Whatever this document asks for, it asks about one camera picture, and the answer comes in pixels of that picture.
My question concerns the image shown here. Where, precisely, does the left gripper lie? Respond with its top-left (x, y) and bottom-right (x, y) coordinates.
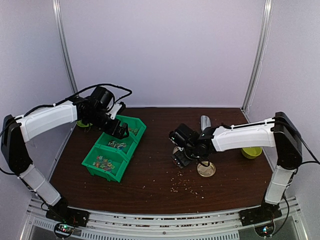
top-left (84, 108), bottom-right (129, 140)

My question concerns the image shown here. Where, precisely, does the green bin compartment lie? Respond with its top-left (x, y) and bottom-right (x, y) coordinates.
top-left (94, 133), bottom-right (139, 162)
top-left (116, 115), bottom-right (147, 143)

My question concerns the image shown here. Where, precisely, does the gold jar lid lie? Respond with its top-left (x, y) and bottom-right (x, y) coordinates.
top-left (197, 162), bottom-right (216, 178)

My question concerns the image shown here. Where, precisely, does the green bin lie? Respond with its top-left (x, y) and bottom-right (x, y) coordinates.
top-left (81, 145), bottom-right (129, 183)

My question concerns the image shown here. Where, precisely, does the metal scoop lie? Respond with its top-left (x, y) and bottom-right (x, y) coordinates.
top-left (200, 115), bottom-right (212, 132)

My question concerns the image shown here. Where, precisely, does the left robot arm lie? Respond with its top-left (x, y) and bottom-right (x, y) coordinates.
top-left (1, 97), bottom-right (129, 222)

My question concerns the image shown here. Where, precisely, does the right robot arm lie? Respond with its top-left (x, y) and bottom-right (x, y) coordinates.
top-left (168, 112), bottom-right (302, 221)

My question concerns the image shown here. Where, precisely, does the yellow candies pile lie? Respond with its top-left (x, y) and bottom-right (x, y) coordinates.
top-left (128, 127), bottom-right (139, 136)

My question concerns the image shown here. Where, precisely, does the lollipop candies pile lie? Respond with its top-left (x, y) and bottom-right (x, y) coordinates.
top-left (107, 140), bottom-right (127, 150)

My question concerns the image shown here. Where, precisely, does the star candies pile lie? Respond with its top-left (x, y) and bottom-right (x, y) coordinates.
top-left (92, 155), bottom-right (116, 172)

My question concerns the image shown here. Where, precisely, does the green bowl behind bins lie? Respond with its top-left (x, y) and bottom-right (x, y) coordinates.
top-left (76, 120), bottom-right (90, 128)

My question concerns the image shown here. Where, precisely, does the green bowl right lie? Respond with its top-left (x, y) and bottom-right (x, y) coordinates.
top-left (241, 147), bottom-right (262, 160)

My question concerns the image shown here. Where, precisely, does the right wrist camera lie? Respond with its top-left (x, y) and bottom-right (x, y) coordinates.
top-left (169, 123), bottom-right (199, 148)

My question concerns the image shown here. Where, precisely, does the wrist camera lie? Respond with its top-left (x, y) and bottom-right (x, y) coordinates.
top-left (89, 86), bottom-right (114, 110)
top-left (169, 123), bottom-right (199, 148)

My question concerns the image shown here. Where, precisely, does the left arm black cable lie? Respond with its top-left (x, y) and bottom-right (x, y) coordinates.
top-left (0, 83), bottom-right (133, 176)

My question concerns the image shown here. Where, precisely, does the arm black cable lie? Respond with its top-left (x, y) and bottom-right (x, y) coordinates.
top-left (0, 83), bottom-right (133, 176)
top-left (219, 117), bottom-right (320, 233)

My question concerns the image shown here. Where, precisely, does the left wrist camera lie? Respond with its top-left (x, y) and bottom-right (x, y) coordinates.
top-left (89, 86), bottom-right (114, 110)

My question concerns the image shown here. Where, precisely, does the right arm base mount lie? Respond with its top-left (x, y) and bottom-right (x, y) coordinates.
top-left (238, 206), bottom-right (282, 227)

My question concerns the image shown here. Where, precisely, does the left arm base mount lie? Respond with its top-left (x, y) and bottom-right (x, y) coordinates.
top-left (45, 208), bottom-right (90, 227)

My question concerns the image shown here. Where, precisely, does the left aluminium corner post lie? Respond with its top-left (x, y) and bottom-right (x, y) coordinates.
top-left (52, 0), bottom-right (78, 94)

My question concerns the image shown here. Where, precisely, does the aluminium corner post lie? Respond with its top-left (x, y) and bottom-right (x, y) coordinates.
top-left (52, 0), bottom-right (78, 94)
top-left (242, 0), bottom-right (274, 114)

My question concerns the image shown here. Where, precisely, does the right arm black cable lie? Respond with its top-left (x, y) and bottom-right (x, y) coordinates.
top-left (219, 117), bottom-right (320, 233)

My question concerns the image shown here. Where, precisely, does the aluminium front rail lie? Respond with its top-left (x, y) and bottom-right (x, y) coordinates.
top-left (18, 197), bottom-right (310, 240)

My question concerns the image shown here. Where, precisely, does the right aluminium corner post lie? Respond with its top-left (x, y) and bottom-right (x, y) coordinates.
top-left (242, 0), bottom-right (274, 114)

